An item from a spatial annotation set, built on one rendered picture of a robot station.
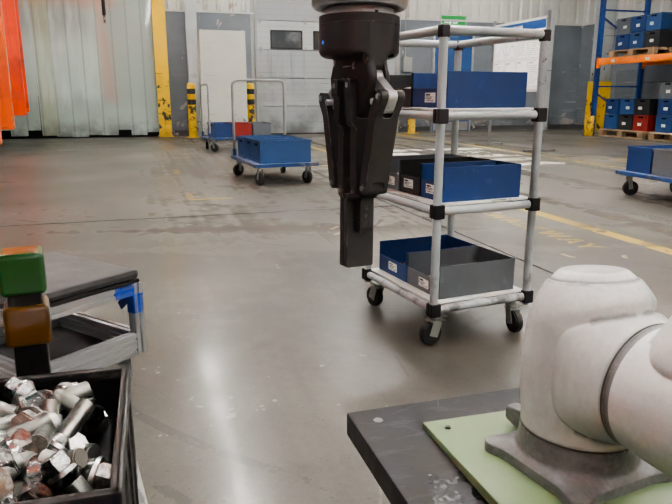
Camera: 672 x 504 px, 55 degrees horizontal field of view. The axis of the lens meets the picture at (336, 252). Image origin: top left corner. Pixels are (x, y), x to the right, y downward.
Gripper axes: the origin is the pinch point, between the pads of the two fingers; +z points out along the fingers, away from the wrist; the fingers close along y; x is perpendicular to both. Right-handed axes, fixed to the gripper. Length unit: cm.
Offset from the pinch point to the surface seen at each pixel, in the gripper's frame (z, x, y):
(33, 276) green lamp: 3.5, 29.1, 8.8
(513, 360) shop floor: 63, -104, 88
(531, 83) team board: -57, -665, 684
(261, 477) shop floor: 65, -12, 64
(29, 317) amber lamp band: 7.4, 29.8, 8.9
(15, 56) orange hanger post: -87, 7, 978
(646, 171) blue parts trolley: 31, -417, 287
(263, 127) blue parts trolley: 9, -313, 860
